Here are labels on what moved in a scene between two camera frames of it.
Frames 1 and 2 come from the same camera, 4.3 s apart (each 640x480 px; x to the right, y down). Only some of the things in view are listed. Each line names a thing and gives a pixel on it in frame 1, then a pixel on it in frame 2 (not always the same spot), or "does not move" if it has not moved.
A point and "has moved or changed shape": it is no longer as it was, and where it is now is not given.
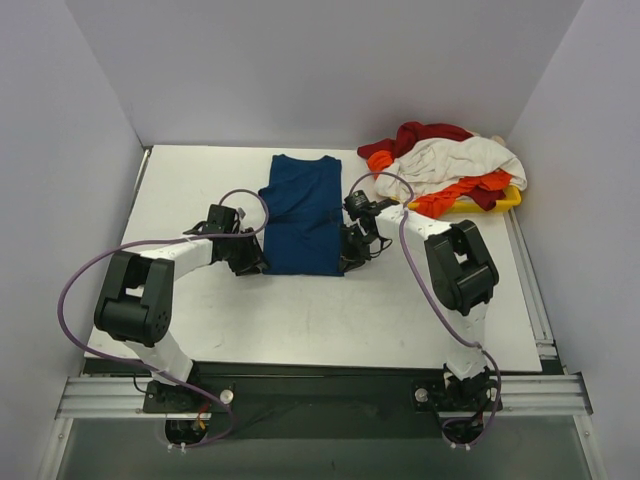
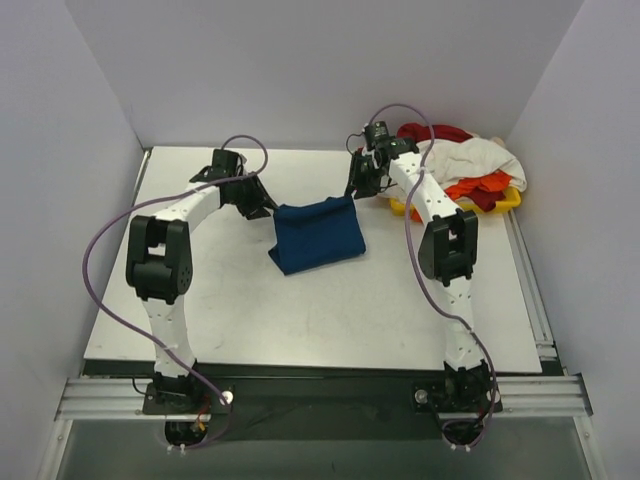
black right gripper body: [353, 248] -> [361, 176]
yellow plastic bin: [512, 198] does not move
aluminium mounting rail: [124, 398] does not move
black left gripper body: [248, 255] -> [255, 198]
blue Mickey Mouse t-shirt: [303, 217] has moved or changed shape
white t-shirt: [432, 165] does not move
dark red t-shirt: [413, 133] does not move
